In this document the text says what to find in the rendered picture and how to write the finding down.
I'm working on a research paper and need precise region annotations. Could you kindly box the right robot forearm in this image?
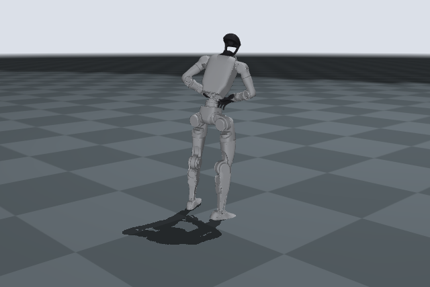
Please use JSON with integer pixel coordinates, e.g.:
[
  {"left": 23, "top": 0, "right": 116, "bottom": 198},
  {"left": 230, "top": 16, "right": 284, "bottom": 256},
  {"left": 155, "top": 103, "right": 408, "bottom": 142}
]
[{"left": 231, "top": 91, "right": 249, "bottom": 102}]

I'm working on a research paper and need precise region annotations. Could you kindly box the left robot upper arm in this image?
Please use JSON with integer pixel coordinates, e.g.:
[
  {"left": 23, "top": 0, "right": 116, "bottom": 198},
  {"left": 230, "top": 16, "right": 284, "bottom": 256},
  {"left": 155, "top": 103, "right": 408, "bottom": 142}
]
[{"left": 181, "top": 56, "right": 210, "bottom": 85}]

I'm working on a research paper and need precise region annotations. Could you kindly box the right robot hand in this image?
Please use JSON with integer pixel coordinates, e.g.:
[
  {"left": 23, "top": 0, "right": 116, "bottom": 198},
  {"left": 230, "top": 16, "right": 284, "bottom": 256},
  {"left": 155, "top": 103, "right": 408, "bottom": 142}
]
[{"left": 218, "top": 94, "right": 234, "bottom": 110}]

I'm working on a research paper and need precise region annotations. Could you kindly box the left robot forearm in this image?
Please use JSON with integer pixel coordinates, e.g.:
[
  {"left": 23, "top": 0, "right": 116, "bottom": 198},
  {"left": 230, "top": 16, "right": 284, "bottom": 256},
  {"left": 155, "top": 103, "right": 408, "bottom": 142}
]
[{"left": 187, "top": 79, "right": 204, "bottom": 96}]

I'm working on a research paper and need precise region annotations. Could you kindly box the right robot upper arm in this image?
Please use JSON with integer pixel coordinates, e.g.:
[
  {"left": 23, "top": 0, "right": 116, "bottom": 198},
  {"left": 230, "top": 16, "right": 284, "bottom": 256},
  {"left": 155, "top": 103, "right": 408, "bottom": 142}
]
[{"left": 235, "top": 61, "right": 256, "bottom": 99}]

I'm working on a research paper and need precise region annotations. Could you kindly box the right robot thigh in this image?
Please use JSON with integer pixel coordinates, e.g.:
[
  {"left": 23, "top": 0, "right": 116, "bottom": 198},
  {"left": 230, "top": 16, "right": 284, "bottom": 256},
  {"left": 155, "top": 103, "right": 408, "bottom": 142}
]
[{"left": 214, "top": 114, "right": 236, "bottom": 174}]

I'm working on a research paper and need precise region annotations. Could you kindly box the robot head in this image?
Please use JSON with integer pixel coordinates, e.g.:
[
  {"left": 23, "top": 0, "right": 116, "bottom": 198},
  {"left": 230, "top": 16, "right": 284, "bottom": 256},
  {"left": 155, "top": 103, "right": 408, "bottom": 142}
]
[{"left": 220, "top": 34, "right": 241, "bottom": 56}]

